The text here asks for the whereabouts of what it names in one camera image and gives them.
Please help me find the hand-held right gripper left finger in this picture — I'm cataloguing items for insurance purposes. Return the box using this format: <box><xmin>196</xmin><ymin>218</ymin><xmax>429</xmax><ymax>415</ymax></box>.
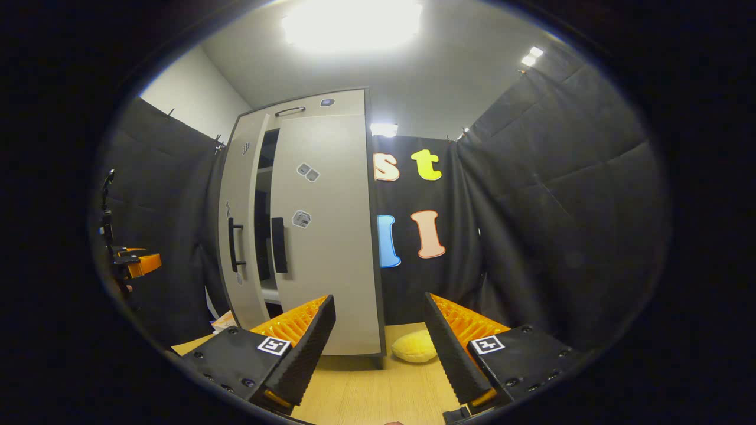
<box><xmin>177</xmin><ymin>295</ymin><xmax>336</xmax><ymax>414</ymax></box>

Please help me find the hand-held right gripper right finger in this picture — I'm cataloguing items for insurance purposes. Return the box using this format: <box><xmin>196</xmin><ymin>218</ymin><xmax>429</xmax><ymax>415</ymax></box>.
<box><xmin>422</xmin><ymin>292</ymin><xmax>585</xmax><ymax>414</ymax></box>

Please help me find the yellow plush coaster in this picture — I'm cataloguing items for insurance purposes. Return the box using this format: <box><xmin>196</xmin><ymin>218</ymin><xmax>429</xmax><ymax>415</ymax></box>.
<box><xmin>391</xmin><ymin>329</ymin><xmax>439</xmax><ymax>363</ymax></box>

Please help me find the grey cabinet door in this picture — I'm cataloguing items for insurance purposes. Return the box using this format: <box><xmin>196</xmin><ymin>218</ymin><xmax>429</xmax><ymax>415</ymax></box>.
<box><xmin>217</xmin><ymin>112</ymin><xmax>271</xmax><ymax>330</ymax></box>
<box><xmin>269</xmin><ymin>113</ymin><xmax>383</xmax><ymax>357</ymax></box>

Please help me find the grey cabinet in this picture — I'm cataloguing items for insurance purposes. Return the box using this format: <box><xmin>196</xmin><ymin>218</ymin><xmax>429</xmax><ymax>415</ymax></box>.
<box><xmin>216</xmin><ymin>89</ymin><xmax>387</xmax><ymax>358</ymax></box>

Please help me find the grey cabinet drawer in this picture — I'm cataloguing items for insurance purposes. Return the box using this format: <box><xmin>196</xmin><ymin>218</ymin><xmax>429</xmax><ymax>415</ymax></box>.
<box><xmin>241</xmin><ymin>90</ymin><xmax>367</xmax><ymax>120</ymax></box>

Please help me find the black backdrop cloth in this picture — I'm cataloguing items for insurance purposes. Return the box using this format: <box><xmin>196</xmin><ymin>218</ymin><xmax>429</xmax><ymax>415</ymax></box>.
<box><xmin>92</xmin><ymin>41</ymin><xmax>671</xmax><ymax>355</ymax></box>

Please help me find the large ceiling light panel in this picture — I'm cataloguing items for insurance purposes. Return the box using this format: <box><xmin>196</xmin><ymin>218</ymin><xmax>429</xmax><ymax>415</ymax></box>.
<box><xmin>281</xmin><ymin>0</ymin><xmax>423</xmax><ymax>55</ymax></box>

